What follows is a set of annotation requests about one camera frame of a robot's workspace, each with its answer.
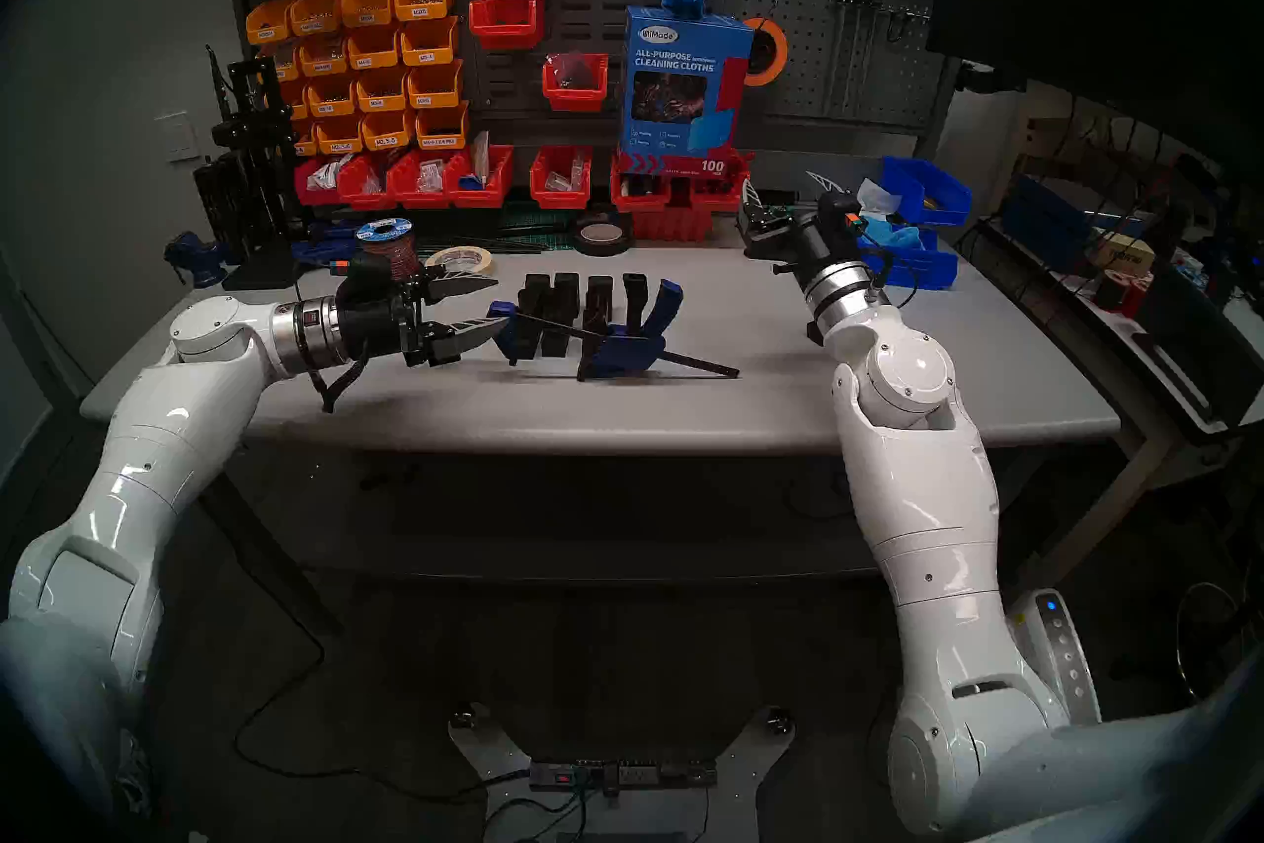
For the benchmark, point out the blue black bar clamp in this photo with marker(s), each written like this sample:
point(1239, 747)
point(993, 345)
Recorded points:
point(617, 352)

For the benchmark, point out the white air purifier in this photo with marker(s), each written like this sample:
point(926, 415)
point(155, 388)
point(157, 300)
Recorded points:
point(1062, 643)

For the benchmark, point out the red storage bin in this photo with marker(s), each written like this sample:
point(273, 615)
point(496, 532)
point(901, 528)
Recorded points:
point(506, 33)
point(561, 199)
point(363, 199)
point(420, 199)
point(640, 201)
point(575, 98)
point(304, 194)
point(721, 197)
point(479, 197)

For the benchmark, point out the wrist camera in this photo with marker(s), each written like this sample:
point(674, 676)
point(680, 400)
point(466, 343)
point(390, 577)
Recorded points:
point(367, 270)
point(839, 211)

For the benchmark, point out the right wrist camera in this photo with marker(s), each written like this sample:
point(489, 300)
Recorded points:
point(839, 211)

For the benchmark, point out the orange tape roll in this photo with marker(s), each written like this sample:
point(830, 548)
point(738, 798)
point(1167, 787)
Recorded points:
point(780, 51)

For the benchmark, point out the blue cleaning cloths box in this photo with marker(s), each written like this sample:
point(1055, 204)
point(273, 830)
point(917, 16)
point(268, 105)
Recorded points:
point(681, 90)

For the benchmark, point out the green white tissue box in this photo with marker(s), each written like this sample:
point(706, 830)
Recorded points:
point(879, 199)

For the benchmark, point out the black flat device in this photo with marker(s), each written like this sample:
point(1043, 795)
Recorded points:
point(1200, 347)

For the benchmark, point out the beige masking tape roll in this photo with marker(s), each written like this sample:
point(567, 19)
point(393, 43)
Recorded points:
point(484, 260)

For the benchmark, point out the small cardboard box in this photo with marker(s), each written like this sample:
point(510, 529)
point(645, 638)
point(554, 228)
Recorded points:
point(1124, 255)

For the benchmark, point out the blue equipment case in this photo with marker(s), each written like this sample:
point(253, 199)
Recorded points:
point(1047, 224)

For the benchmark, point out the black tool stand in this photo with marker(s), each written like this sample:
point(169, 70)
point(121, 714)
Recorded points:
point(252, 160)

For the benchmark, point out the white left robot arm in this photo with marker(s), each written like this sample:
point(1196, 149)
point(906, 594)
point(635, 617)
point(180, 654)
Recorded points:
point(148, 476)

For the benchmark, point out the white side desk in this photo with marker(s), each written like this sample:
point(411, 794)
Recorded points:
point(1076, 298)

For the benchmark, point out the blue cloth in bin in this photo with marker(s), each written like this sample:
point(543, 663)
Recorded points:
point(894, 237)

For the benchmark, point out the blue plastic storage bin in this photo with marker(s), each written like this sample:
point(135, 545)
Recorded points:
point(918, 270)
point(928, 199)

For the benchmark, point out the blue bench vise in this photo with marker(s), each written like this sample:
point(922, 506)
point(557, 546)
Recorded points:
point(197, 256)

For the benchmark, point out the white light switch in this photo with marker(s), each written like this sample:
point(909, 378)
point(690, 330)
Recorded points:
point(178, 137)

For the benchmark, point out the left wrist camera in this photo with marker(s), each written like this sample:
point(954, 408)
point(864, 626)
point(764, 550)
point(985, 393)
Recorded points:
point(367, 270)

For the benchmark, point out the black power strip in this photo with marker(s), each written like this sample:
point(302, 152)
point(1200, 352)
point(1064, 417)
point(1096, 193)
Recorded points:
point(622, 774)

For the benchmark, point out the green cutting mat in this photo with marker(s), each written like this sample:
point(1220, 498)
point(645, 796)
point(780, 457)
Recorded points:
point(538, 224)

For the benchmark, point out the red thread spool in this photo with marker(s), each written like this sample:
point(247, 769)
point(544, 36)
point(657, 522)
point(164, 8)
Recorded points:
point(1134, 295)

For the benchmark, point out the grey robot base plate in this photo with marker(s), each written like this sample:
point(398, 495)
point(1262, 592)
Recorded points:
point(494, 747)

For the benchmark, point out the blue hand clamp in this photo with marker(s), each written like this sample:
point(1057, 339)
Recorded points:
point(326, 246)

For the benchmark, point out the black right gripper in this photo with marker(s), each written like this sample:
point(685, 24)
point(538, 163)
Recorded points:
point(795, 243)

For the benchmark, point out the black tape roll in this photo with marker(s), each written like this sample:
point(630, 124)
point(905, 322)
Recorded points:
point(602, 248)

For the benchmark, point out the stacked red storage bins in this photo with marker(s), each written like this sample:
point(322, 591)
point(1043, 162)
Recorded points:
point(671, 224)

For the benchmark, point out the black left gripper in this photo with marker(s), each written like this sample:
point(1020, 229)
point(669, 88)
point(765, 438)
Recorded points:
point(380, 322)

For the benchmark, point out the black 3D printed piece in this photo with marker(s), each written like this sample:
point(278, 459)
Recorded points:
point(598, 298)
point(538, 298)

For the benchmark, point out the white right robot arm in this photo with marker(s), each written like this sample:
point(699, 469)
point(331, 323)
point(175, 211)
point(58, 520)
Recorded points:
point(928, 505)

